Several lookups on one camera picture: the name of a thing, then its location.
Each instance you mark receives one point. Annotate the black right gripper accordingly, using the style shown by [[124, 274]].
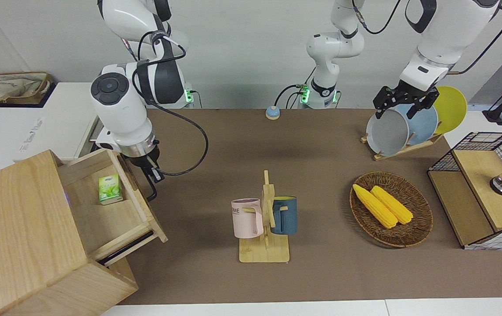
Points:
[[144, 160]]

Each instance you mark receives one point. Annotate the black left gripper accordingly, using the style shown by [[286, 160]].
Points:
[[402, 94]]

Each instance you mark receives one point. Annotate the light wooden drawer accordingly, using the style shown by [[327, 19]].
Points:
[[114, 219]]

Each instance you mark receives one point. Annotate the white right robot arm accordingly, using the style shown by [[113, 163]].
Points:
[[121, 101]]

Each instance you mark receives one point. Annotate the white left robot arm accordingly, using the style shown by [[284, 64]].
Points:
[[444, 39]]

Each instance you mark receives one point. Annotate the grey plate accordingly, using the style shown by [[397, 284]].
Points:
[[387, 134]]

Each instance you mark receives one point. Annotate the light blue plate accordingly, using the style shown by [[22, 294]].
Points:
[[424, 125]]

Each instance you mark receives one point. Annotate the wooden plate rack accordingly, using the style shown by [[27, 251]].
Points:
[[409, 149]]

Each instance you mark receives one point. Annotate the green tea box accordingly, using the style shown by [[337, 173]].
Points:
[[110, 189]]

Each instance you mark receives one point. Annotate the yellow plate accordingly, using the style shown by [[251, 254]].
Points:
[[452, 109]]

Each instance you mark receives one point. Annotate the yellow corn cob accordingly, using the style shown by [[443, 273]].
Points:
[[393, 205], [373, 206]]

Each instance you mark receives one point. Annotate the pink mug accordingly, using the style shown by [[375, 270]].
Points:
[[245, 219]]

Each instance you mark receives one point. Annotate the brown wicker basket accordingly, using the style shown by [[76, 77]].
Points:
[[417, 228]]

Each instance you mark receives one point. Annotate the blue round bell button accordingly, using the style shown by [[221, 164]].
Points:
[[272, 113]]

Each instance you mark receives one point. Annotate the wooden mug tree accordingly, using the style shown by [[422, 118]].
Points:
[[264, 252]]

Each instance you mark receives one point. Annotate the dark blue mug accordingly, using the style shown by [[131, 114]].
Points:
[[287, 217]]

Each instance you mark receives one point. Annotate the light wooden cabinet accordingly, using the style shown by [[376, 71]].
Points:
[[22, 245]]

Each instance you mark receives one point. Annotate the beige cloth bag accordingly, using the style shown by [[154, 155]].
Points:
[[9, 87]]

